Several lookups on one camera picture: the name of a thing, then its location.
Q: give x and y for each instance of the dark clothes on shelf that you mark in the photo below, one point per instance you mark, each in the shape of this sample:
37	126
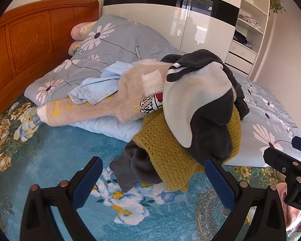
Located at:
240	37

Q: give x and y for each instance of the glossy white wardrobe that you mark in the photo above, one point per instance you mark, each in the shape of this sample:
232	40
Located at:
173	12

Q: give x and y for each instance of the teal floral blanket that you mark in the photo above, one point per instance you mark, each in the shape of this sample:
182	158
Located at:
65	140

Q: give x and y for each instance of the dark grey and white fleece jacket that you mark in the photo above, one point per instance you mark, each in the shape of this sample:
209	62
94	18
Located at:
203	98

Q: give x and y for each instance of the mustard yellow knit sweater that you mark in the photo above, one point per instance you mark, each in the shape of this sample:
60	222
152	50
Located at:
163	145

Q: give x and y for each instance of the green hanging plant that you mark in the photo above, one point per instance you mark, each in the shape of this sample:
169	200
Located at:
277	3

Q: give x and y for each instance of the beige fuzzy sweater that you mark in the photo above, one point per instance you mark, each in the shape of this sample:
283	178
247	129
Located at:
130	90

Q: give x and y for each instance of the pink garment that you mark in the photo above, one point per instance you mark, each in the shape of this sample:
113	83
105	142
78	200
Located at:
282	193

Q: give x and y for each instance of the wooden headboard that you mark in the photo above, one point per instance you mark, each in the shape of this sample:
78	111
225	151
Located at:
27	40

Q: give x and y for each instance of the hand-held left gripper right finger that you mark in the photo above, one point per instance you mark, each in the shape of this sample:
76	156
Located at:
219	183

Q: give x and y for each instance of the pink pillow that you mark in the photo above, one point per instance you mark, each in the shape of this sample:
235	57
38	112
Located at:
81	29

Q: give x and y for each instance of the white open shelf unit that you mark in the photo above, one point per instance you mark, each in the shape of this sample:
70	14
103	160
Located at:
250	30

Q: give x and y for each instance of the black red white print garment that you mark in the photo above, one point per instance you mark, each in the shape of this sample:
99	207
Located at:
150	104

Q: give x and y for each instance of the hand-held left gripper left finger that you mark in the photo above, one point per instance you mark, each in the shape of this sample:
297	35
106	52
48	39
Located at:
86	180

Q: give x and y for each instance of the grey daisy print quilt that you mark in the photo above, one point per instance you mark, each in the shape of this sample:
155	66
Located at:
120	37

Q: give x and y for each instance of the light blue shirt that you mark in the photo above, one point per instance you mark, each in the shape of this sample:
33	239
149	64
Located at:
95	87

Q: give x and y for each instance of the light folded clothes on shelf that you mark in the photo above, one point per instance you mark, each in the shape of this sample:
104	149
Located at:
249	21

